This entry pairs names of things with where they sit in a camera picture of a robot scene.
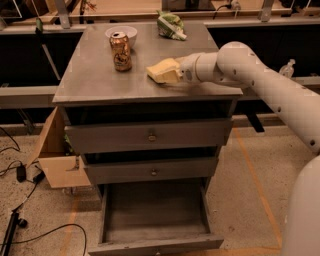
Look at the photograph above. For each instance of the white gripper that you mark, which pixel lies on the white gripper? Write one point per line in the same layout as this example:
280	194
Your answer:
187	69

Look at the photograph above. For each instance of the yellow sponge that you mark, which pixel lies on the yellow sponge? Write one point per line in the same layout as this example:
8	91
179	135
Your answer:
152	71

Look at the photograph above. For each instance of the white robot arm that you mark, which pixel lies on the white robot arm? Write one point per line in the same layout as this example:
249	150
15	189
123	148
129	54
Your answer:
235	64

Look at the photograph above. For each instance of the grey top drawer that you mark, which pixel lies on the grey top drawer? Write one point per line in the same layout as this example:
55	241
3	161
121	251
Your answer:
120	137

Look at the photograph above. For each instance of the grey drawer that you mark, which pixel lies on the grey drawer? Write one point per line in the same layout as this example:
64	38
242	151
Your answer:
151	170
120	137
155	218

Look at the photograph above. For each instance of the grey drawer cabinet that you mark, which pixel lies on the grey drawer cabinet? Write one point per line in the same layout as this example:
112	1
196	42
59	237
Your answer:
92	92

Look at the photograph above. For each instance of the grey middle drawer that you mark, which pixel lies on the grey middle drawer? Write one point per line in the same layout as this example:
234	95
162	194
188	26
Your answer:
151	170

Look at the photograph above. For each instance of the grey bottom drawer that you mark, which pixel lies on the grey bottom drawer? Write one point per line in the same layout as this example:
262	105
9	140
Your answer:
155	218

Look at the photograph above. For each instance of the green white chip bag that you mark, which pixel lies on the green white chip bag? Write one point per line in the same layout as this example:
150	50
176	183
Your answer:
170	26

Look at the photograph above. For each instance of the gold soda can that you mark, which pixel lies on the gold soda can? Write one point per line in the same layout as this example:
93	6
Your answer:
121	51

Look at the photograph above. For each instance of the clear plastic bottle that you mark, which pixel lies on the clear plastic bottle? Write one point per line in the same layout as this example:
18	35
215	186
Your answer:
288	69

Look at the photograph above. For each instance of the cardboard box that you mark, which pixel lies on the cardboard box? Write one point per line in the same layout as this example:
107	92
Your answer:
60	169

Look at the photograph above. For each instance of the black power adapter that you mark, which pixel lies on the black power adapter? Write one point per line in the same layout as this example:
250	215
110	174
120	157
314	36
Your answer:
21	173

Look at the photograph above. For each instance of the black stand base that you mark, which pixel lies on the black stand base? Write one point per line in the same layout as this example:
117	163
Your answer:
14	222

